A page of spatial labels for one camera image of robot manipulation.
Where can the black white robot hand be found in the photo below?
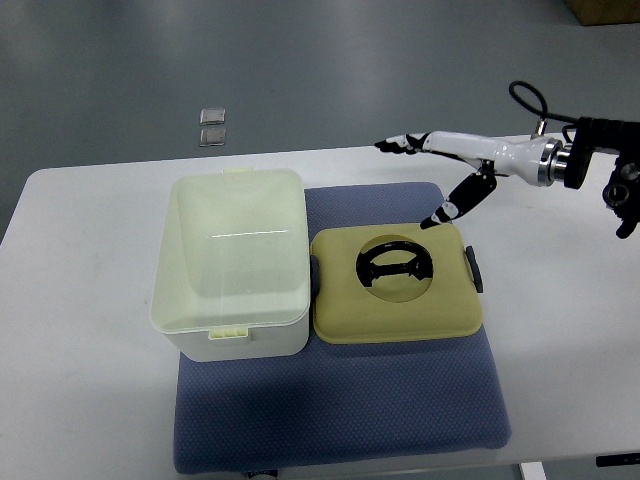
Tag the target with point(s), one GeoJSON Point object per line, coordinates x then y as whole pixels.
{"type": "Point", "coordinates": [491, 158]}

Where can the yellow storage box lid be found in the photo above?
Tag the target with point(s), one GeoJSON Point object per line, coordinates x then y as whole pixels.
{"type": "Point", "coordinates": [394, 283]}

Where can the brown cardboard box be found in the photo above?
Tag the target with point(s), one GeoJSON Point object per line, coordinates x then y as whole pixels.
{"type": "Point", "coordinates": [604, 12]}

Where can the white storage box base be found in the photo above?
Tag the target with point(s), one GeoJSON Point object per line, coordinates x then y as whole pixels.
{"type": "Point", "coordinates": [233, 275]}

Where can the blue grey cushion mat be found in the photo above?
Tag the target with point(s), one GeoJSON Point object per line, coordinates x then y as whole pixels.
{"type": "Point", "coordinates": [338, 403]}

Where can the lower floor socket plate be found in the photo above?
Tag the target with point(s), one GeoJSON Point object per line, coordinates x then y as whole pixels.
{"type": "Point", "coordinates": [214, 136]}

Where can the floor socket plate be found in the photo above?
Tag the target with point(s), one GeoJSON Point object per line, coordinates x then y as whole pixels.
{"type": "Point", "coordinates": [214, 136]}
{"type": "Point", "coordinates": [212, 116]}

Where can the upper floor socket plate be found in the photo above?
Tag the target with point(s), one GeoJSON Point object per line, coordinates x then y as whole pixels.
{"type": "Point", "coordinates": [212, 116]}

